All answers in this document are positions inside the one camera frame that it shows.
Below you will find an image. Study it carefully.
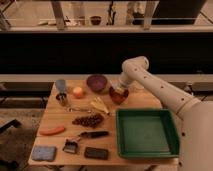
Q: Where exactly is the metal spoon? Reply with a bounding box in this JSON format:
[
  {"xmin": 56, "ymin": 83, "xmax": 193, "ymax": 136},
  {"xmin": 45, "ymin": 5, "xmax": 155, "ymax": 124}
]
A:
[{"xmin": 67, "ymin": 107, "xmax": 92, "ymax": 113}]

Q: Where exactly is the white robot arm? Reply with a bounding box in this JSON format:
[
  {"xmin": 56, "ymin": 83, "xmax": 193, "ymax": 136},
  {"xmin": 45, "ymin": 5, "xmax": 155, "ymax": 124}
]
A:
[{"xmin": 118, "ymin": 56, "xmax": 213, "ymax": 171}]

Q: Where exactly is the orange carrot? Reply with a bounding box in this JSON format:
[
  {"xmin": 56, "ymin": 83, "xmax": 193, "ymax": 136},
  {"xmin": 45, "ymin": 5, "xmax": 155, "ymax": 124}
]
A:
[{"xmin": 39, "ymin": 126, "xmax": 66, "ymax": 136}]

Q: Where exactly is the black rectangular block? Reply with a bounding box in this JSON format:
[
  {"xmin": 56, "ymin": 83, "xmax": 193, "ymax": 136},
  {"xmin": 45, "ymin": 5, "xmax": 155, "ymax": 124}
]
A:
[{"xmin": 84, "ymin": 147, "xmax": 109, "ymax": 160}]

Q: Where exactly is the green square tray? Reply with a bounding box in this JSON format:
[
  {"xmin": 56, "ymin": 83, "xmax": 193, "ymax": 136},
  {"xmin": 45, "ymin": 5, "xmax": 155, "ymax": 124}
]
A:
[{"xmin": 116, "ymin": 109, "xmax": 179, "ymax": 159}]

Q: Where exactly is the blue sponge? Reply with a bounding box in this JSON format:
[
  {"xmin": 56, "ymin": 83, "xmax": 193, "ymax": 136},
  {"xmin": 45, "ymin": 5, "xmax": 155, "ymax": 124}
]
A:
[{"xmin": 31, "ymin": 146, "xmax": 57, "ymax": 162}]

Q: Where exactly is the dark background bowl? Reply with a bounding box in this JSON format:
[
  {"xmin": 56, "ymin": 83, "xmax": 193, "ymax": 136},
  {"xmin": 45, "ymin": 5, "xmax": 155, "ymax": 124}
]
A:
[{"xmin": 90, "ymin": 16, "xmax": 102, "ymax": 25}]

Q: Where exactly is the orange apple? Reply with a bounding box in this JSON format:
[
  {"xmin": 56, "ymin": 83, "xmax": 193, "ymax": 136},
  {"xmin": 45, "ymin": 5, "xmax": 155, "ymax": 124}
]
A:
[{"xmin": 73, "ymin": 87, "xmax": 84, "ymax": 98}]

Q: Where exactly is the bunch of dark grapes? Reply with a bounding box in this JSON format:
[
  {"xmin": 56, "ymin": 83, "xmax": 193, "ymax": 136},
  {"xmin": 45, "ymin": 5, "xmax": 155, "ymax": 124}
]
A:
[{"xmin": 72, "ymin": 114, "xmax": 103, "ymax": 128}]

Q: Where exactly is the purple bowl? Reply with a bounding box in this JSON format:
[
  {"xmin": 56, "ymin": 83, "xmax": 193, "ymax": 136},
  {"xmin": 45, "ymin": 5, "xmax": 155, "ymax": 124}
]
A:
[{"xmin": 86, "ymin": 74, "xmax": 108, "ymax": 93}]

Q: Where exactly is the red bowl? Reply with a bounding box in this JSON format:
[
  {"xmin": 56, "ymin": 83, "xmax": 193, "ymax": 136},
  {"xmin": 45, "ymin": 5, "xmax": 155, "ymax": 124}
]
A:
[{"xmin": 109, "ymin": 87, "xmax": 129, "ymax": 105}]

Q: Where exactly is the yellow banana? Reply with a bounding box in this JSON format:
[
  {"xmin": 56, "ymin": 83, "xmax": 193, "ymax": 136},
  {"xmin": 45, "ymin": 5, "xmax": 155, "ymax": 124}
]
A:
[{"xmin": 90, "ymin": 97, "xmax": 110, "ymax": 115}]

